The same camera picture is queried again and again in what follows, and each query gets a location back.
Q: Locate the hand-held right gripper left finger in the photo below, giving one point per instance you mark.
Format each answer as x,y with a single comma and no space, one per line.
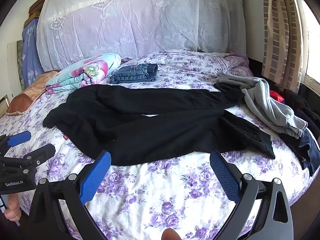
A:
96,177

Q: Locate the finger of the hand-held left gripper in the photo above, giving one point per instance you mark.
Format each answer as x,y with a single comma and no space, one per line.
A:
20,137
41,153

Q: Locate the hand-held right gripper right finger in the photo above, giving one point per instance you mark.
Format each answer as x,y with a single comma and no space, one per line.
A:
225,177

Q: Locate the black pants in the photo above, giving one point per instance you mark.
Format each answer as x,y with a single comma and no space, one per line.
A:
150,120

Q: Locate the person's left hand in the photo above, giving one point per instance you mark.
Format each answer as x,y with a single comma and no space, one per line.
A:
11,208

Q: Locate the person's right hand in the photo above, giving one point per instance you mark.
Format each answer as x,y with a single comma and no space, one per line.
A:
170,234

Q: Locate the white nightstand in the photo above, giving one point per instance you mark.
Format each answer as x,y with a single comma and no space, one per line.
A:
3,105

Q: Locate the purple floral bed sheet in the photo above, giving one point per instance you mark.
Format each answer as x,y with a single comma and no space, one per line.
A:
150,192

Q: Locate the marble patterned panel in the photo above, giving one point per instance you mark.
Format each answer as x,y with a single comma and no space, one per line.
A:
20,65

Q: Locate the grey sweatpants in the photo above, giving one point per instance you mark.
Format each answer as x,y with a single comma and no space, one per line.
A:
265,100

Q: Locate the dark blue jeans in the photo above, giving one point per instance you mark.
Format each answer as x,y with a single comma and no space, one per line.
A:
308,152

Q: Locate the blue printed storage bag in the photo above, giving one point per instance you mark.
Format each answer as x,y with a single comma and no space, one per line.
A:
28,50

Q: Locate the folded floral quilt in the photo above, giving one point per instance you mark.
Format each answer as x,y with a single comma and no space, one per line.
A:
85,72

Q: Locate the red cloth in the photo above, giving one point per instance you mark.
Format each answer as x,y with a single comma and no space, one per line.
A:
275,95

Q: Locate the dark clothes pile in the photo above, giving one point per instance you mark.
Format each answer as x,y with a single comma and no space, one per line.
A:
305,110

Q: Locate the folded blue jeans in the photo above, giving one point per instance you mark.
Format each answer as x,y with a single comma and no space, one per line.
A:
135,73

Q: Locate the purple pillow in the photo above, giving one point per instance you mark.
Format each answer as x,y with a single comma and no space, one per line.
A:
235,62

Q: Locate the brown wooden furniture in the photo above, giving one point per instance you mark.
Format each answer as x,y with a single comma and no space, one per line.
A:
37,6

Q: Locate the beige checked curtain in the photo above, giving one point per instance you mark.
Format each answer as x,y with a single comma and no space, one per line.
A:
280,30

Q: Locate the window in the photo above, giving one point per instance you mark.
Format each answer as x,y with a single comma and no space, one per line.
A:
312,42

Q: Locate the white lace cover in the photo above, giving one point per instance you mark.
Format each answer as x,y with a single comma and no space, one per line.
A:
137,17

